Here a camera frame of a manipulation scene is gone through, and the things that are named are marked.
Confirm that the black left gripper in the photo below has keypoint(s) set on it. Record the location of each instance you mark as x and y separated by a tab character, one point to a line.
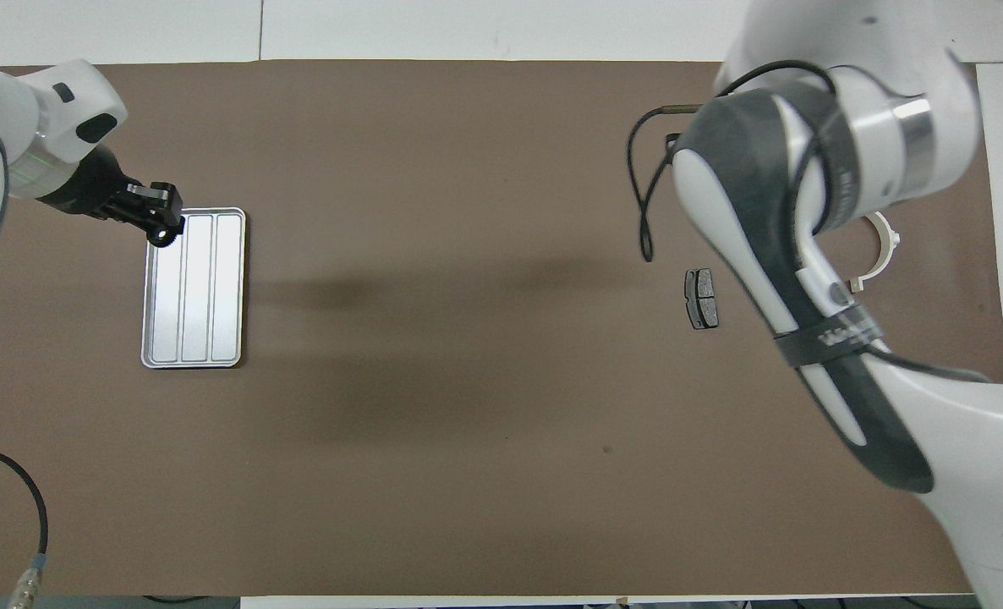
95	188

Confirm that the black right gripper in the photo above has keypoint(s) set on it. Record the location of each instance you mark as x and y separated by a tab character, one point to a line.
673	145

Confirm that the large black bearing gear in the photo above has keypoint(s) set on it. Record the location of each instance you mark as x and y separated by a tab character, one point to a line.
168	237

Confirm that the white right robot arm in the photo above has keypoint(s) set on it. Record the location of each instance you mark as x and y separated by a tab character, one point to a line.
933	423

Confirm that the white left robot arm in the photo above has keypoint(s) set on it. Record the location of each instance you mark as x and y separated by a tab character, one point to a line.
53	118

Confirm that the silver metal tray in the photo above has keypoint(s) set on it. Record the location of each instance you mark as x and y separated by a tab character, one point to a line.
197	296

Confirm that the rectangular grey brake pad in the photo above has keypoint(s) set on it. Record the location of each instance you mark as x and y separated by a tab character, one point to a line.
703	300

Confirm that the brown table mat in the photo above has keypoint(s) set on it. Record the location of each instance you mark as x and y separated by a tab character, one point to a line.
468	465

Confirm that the white semicircular bracket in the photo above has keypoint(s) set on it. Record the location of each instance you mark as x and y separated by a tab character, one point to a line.
890	245

